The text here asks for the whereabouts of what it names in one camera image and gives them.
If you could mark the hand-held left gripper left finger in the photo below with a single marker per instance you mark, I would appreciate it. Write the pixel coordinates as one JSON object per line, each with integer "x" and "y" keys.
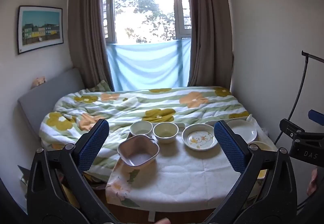
{"x": 93, "y": 144}

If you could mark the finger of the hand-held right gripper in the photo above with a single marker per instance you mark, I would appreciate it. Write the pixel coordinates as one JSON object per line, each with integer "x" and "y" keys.
{"x": 291, "y": 129}
{"x": 316, "y": 115}

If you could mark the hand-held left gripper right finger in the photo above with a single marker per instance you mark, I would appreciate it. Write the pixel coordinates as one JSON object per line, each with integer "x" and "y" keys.
{"x": 229, "y": 145}

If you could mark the pink square bowl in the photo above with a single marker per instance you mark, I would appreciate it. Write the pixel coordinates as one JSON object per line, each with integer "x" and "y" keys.
{"x": 138, "y": 157}

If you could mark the person's right hand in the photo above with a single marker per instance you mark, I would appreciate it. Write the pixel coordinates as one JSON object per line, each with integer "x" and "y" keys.
{"x": 312, "y": 181}

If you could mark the person's left hand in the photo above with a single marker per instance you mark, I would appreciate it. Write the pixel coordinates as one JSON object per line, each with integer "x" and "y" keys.
{"x": 160, "y": 221}

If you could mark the plain white plate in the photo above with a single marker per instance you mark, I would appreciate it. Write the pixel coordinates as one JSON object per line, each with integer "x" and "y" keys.
{"x": 243, "y": 130}

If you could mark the duck print plate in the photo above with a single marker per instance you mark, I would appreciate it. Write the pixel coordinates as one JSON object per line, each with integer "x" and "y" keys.
{"x": 200, "y": 138}

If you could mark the pale yellow bowl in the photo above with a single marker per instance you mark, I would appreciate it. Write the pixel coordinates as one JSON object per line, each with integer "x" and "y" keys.
{"x": 263, "y": 146}

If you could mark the white ceramic spoon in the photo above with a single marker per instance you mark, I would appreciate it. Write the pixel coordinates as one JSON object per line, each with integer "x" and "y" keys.
{"x": 249, "y": 118}

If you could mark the small white bowl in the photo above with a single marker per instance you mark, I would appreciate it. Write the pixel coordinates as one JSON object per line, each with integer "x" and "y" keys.
{"x": 140, "y": 130}

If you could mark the floral striped blanket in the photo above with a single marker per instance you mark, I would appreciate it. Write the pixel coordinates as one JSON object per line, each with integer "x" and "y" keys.
{"x": 126, "y": 105}

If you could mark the black gooseneck stand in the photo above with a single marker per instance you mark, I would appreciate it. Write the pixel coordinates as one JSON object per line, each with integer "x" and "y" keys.
{"x": 306, "y": 62}

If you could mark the green checkered pillow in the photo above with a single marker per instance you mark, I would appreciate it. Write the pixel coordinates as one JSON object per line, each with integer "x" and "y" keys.
{"x": 101, "y": 86}

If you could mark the floral table cloth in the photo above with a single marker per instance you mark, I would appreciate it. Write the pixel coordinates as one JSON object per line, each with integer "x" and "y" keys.
{"x": 177, "y": 176}

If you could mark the cream round bowl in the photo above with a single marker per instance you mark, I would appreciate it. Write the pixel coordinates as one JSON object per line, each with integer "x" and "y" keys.
{"x": 164, "y": 132}

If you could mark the grey padded headboard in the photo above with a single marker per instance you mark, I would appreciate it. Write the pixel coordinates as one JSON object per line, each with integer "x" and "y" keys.
{"x": 50, "y": 92}

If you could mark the small plush toy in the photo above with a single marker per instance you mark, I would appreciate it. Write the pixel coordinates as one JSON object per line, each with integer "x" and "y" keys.
{"x": 39, "y": 81}

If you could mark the light blue cloth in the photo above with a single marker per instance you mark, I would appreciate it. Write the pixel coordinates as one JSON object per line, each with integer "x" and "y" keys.
{"x": 146, "y": 64}

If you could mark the brown curtain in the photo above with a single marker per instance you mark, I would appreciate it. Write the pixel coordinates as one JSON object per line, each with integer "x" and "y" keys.
{"x": 210, "y": 36}
{"x": 86, "y": 36}

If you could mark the framed wall picture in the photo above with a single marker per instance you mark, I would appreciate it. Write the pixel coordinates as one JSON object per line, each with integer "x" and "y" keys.
{"x": 40, "y": 27}

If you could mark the white frame window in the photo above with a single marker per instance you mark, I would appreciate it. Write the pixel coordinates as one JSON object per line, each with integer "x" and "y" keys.
{"x": 141, "y": 11}

